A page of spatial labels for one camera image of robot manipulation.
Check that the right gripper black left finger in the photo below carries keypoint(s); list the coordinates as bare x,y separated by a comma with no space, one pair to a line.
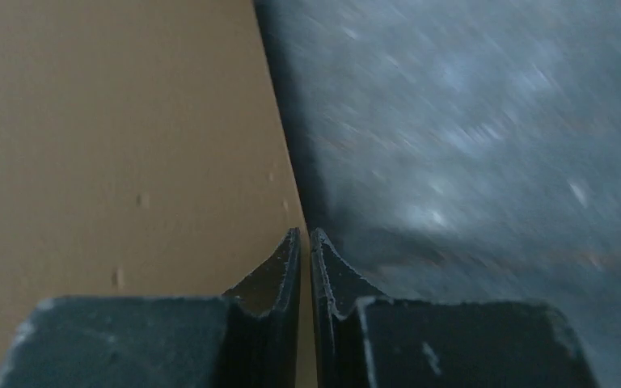
244,337

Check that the cardboard box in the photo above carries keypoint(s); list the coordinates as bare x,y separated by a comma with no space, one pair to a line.
141,151

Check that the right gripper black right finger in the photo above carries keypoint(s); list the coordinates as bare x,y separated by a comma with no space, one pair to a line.
363,338

